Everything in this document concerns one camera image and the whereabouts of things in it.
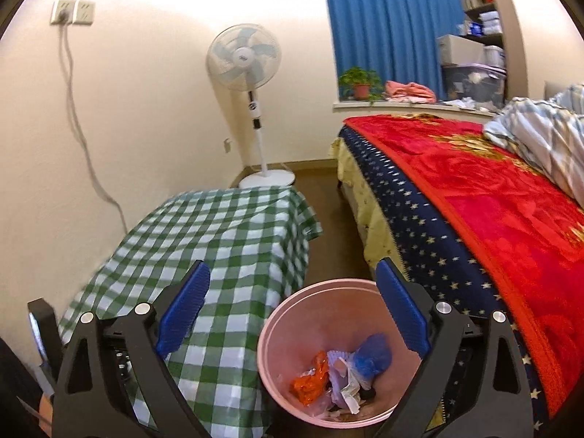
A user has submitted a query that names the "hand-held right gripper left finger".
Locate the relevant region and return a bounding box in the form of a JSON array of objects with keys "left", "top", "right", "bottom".
[{"left": 51, "top": 260, "right": 215, "bottom": 438}]

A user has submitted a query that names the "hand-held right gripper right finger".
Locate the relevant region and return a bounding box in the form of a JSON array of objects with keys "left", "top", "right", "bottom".
[{"left": 375, "top": 257, "right": 534, "bottom": 438}]

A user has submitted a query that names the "blue plastic bag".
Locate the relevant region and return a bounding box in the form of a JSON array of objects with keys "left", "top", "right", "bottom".
[{"left": 353, "top": 333, "right": 393, "bottom": 380}]

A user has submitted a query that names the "lavender cloth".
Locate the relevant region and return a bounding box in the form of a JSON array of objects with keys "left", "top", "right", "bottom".
[{"left": 326, "top": 349, "right": 361, "bottom": 402}]

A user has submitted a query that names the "white printed paper bag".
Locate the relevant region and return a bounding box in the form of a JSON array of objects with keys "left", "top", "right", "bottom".
[{"left": 340, "top": 369, "right": 366, "bottom": 414}]

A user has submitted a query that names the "pink plastic bin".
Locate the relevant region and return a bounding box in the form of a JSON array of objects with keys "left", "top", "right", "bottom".
[{"left": 256, "top": 278, "right": 423, "bottom": 429}]

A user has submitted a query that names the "orange plastic bag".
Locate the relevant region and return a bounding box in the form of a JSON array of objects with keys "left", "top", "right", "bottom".
[{"left": 291, "top": 351, "right": 330, "bottom": 406}]

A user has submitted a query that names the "green checkered tablecloth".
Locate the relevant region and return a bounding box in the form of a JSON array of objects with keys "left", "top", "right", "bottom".
[{"left": 57, "top": 187, "right": 322, "bottom": 436}]

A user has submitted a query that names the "yellow bed skirt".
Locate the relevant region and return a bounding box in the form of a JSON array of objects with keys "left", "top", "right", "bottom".
[{"left": 331, "top": 139, "right": 407, "bottom": 274}]

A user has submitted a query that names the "white windowsill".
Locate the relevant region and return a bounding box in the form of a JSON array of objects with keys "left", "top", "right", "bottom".
[{"left": 332, "top": 100, "right": 503, "bottom": 118}]

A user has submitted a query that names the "white cloth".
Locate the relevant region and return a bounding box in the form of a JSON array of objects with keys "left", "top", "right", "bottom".
[{"left": 442, "top": 97, "right": 498, "bottom": 112}]

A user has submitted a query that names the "pink folded cloth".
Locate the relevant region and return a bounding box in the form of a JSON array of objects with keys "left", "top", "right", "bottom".
[{"left": 383, "top": 80, "right": 438, "bottom": 103}]

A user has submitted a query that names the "green potted plant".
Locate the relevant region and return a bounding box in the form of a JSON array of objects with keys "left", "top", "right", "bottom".
[{"left": 338, "top": 66, "right": 384, "bottom": 102}]

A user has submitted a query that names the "blue white plaid duvet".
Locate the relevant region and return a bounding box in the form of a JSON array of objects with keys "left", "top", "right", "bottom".
[{"left": 484, "top": 84, "right": 584, "bottom": 211}]

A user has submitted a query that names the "clear storage bin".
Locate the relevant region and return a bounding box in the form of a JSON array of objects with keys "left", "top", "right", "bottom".
[{"left": 442, "top": 63, "right": 507, "bottom": 105}]

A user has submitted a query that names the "white standing fan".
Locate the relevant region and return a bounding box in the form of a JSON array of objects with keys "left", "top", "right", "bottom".
[{"left": 205, "top": 24, "right": 296, "bottom": 190}]

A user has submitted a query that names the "grey storage box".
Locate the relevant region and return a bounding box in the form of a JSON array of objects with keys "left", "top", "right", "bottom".
[{"left": 437, "top": 34, "right": 485, "bottom": 65}]

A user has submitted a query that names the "blue curtain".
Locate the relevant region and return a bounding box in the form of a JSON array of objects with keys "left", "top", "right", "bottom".
[{"left": 322, "top": 0, "right": 470, "bottom": 103}]

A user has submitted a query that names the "wooden shelf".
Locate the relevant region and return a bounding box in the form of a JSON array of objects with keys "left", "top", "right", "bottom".
[{"left": 456, "top": 0, "right": 530, "bottom": 101}]

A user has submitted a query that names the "grey power cable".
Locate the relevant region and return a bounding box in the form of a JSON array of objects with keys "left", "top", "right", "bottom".
[{"left": 57, "top": 23, "right": 131, "bottom": 233}]

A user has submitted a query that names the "white wall outlet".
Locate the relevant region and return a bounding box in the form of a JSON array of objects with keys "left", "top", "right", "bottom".
[
  {"left": 50, "top": 0, "right": 76, "bottom": 26},
  {"left": 73, "top": 1, "right": 96, "bottom": 26}
]

